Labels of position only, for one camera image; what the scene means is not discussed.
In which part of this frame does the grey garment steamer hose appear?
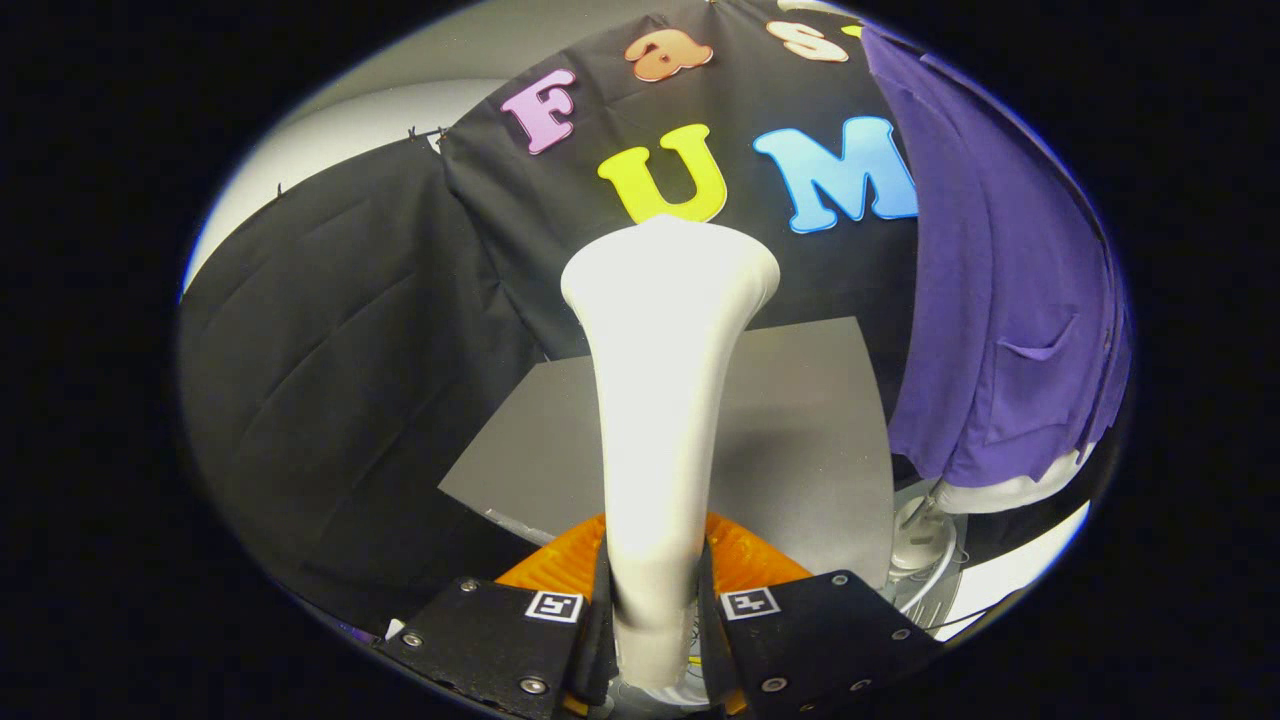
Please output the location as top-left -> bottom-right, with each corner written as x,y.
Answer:
895,535 -> 973,619

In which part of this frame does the purple jacket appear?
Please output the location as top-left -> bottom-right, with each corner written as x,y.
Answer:
860,25 -> 1134,489

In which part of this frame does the white padded ironing form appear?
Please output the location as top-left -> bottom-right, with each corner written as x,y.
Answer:
930,445 -> 1101,516

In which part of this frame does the black backdrop cloth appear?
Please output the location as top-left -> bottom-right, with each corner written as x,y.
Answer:
178,0 -> 1131,641

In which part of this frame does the white garment steamer head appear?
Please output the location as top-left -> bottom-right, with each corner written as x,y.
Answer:
560,215 -> 782,701

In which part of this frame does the white flat board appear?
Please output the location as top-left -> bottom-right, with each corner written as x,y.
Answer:
930,500 -> 1093,643

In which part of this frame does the grey cabinet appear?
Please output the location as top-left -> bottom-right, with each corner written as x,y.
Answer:
437,317 -> 897,591

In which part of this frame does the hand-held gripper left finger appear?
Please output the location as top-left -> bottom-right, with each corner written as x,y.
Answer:
375,513 -> 616,720

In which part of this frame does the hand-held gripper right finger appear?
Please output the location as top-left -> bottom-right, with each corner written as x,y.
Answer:
697,512 -> 946,717

